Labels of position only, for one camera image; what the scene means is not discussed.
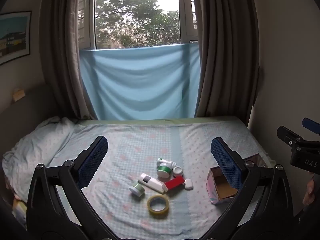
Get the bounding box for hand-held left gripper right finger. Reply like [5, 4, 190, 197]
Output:
[202, 137, 293, 239]

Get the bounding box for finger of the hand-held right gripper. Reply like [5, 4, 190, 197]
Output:
[302, 117, 320, 134]
[277, 126, 304, 148]

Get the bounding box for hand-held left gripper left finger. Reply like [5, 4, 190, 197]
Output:
[26, 135, 113, 238]

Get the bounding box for printed cardboard box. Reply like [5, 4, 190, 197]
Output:
[206, 155, 266, 205]

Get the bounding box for green banded white jar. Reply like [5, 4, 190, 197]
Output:
[129, 182, 145, 197]
[156, 163, 173, 178]

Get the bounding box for red and white box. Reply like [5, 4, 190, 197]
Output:
[162, 176, 186, 193]

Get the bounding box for white rectangular remote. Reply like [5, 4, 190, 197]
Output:
[138, 173, 166, 194]

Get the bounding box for white pill bottle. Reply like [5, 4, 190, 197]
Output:
[157, 158, 177, 168]

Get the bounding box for yellow tape roll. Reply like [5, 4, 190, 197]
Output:
[147, 194, 170, 217]

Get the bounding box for person's right hand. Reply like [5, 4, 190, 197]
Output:
[302, 177, 316, 206]

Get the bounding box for white dotted quilt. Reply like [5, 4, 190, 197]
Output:
[2, 116, 77, 200]

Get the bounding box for grey bed headboard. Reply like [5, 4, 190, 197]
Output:
[0, 85, 59, 155]

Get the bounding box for pale yellow cloth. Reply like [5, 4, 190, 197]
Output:
[12, 199, 27, 229]

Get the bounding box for light blue hanging cloth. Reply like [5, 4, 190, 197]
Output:
[79, 43, 201, 120]

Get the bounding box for small yellow paper pad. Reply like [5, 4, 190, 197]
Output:
[12, 88, 26, 102]

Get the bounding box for brown curtain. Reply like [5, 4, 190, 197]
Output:
[39, 0, 98, 120]
[189, 0, 260, 119]

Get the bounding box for tree outside window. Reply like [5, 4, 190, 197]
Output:
[96, 0, 181, 49]

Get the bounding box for framed wall picture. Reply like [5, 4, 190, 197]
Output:
[0, 11, 32, 66]

